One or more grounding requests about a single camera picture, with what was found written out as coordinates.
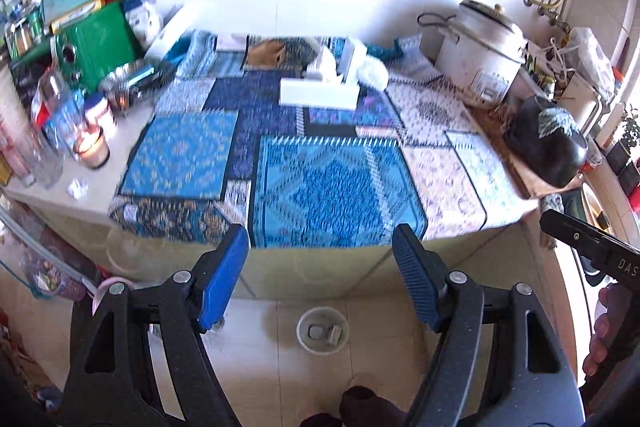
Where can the long white box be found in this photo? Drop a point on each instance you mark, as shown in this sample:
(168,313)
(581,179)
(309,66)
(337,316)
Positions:
(172,32)

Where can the brown paper bag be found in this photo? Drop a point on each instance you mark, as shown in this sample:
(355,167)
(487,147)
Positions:
(265,53)

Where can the blue patterned tablecloth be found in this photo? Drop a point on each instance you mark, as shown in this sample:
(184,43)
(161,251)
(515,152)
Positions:
(325,177)

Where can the shiny foil packet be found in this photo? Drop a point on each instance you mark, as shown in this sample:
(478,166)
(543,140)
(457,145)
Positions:
(132,82)

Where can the white jar with red label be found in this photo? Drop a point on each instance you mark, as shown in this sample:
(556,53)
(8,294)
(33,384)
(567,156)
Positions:
(100,113)

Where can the crumpled white plastic bag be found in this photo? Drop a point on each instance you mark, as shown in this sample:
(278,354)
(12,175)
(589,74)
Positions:
(374,72)

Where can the clear bag of clutter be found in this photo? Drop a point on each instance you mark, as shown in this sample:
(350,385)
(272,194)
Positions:
(52,267)

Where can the glass candle jar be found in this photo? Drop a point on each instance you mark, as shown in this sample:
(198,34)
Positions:
(92,149)

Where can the large white plastic bag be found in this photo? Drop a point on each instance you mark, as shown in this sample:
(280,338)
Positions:
(592,57)

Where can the person's right hand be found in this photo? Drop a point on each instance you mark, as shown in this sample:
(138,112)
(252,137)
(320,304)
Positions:
(600,332)

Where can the green box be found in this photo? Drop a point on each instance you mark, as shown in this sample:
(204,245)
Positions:
(100,47)

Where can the pale green cabinet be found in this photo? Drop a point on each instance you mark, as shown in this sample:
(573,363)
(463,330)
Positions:
(325,267)

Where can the wooden cutting board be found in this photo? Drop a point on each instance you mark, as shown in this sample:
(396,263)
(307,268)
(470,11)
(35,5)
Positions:
(500,132)

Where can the white rice cooker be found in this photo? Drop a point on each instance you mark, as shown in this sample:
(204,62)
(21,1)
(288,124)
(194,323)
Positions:
(480,52)

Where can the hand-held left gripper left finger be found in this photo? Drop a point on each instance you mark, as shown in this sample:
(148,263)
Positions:
(220,277)

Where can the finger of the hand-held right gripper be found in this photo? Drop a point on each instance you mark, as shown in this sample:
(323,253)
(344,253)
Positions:
(595,247)

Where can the small white round bin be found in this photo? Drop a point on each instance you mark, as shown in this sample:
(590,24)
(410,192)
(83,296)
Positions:
(321,332)

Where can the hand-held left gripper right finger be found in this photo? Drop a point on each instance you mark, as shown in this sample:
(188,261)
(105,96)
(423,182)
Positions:
(417,277)

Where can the white tissue box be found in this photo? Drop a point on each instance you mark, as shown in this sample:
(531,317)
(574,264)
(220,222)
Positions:
(320,94)

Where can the person's dark trouser leg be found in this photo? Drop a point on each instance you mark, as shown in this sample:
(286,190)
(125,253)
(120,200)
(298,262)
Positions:
(320,421)
(372,407)

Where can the potted plants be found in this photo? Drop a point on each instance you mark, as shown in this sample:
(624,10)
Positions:
(625,147)

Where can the small crumpled white paper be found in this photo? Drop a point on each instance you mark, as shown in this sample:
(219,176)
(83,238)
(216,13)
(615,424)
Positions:
(78,188)

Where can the black round bag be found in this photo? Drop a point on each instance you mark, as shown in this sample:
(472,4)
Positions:
(545,142)

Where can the clear plastic bottle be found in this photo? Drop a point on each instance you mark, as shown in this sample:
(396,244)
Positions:
(55,107)

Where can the blue and white carton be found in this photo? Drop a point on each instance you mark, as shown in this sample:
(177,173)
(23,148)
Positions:
(352,57)

